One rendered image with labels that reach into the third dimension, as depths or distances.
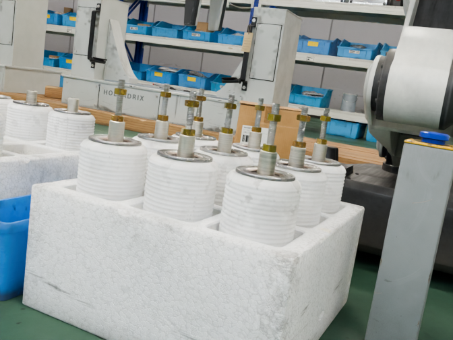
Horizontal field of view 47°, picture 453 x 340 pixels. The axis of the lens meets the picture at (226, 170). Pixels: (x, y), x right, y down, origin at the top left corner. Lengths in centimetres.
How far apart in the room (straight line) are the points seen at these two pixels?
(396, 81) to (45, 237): 67
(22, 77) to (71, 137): 299
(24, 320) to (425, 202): 58
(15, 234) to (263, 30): 233
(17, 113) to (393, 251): 80
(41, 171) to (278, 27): 212
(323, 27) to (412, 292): 874
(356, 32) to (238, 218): 873
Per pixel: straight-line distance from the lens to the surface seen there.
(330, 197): 84
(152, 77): 631
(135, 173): 74
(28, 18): 409
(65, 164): 103
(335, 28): 938
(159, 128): 85
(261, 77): 293
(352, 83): 920
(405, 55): 105
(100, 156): 72
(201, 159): 67
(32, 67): 414
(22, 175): 96
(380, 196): 113
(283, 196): 61
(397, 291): 80
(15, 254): 82
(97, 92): 341
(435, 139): 77
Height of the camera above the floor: 35
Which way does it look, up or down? 9 degrees down
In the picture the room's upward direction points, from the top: 8 degrees clockwise
